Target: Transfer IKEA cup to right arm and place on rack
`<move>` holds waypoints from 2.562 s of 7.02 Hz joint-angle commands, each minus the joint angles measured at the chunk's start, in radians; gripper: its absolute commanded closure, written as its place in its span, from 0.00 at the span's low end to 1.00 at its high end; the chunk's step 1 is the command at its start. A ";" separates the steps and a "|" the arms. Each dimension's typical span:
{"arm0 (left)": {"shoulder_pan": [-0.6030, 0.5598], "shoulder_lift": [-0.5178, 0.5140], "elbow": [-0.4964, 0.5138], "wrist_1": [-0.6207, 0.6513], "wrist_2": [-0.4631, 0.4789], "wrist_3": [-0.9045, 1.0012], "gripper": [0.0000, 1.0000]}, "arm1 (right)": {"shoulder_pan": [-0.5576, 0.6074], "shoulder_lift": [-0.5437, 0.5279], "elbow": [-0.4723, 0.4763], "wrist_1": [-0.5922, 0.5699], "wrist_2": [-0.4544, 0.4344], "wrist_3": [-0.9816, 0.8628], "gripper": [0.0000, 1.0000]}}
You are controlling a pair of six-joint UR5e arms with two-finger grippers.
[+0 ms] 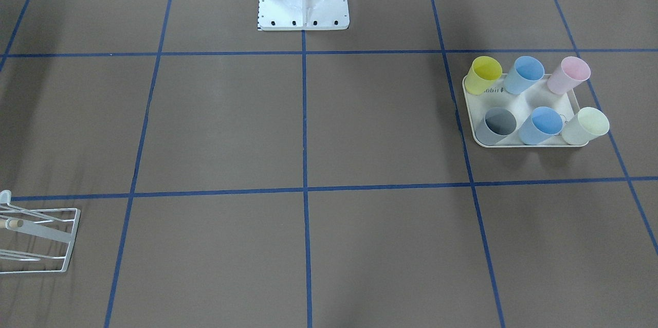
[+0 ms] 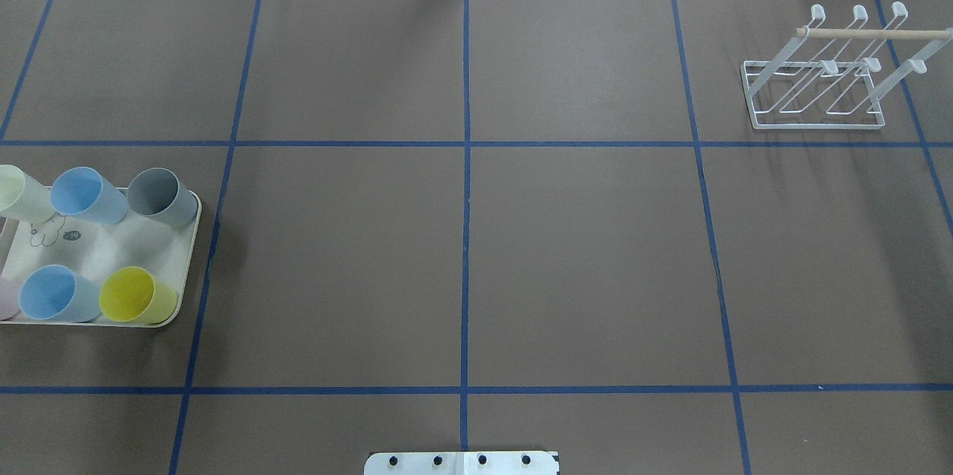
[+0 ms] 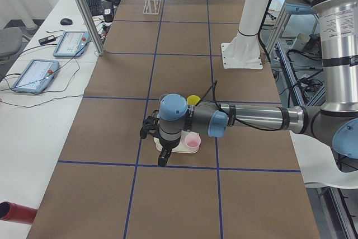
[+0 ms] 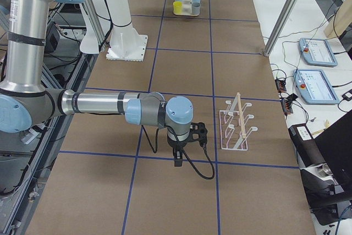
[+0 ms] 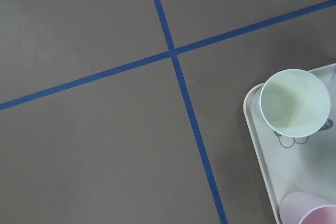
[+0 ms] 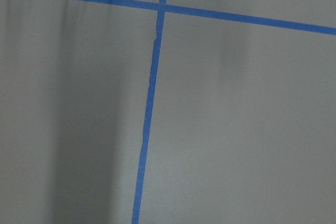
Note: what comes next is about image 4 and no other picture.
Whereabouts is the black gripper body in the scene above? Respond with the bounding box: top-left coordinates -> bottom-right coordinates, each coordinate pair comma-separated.
167,135 -> 187,159

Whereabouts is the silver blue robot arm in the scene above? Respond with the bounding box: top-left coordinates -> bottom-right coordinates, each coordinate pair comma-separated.
1,0 -> 193,167

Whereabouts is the grey plastic cup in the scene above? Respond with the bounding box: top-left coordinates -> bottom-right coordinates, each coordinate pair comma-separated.
191,2 -> 201,16

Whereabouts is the yellow plastic cup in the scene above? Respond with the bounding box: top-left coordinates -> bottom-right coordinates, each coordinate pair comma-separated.
173,1 -> 183,15

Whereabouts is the near orange black connector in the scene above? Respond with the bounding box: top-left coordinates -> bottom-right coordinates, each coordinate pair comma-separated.
280,98 -> 293,116

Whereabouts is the orange black connector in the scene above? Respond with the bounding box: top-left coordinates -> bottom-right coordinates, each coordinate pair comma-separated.
275,79 -> 287,93
280,98 -> 293,116

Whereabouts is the far orange black connector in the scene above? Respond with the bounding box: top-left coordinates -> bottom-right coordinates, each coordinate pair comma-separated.
275,79 -> 287,93

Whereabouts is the black box with label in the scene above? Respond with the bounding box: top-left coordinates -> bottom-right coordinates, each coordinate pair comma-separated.
288,123 -> 326,167

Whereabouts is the cream plastic tray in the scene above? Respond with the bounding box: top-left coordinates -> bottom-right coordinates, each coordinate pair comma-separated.
179,0 -> 197,17

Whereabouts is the near blue teach pendant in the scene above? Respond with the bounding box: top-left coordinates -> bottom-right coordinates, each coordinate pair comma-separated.
293,69 -> 339,105

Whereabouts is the blue teach pendant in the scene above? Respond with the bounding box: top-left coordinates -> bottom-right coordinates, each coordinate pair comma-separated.
299,38 -> 338,67
293,69 -> 339,105

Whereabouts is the black computer monitor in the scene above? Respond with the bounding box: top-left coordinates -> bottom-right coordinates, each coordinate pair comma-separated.
315,112 -> 352,190

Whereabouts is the far blue teach pendant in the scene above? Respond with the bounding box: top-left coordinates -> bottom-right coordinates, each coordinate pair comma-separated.
299,38 -> 338,67

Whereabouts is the wooden board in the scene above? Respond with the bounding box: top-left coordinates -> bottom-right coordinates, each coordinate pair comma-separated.
324,0 -> 352,39

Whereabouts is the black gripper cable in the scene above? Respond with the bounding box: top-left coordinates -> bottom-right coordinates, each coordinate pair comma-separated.
140,124 -> 216,180

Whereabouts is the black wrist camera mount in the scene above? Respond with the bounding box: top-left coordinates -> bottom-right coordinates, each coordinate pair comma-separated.
189,122 -> 208,147

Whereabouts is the white wire cup rack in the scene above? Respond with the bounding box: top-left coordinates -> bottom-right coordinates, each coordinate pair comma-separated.
219,92 -> 258,151

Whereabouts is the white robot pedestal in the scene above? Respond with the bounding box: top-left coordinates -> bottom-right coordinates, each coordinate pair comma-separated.
80,0 -> 149,62

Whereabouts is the aluminium frame post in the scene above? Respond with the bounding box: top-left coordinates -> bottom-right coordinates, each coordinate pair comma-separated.
263,0 -> 297,57

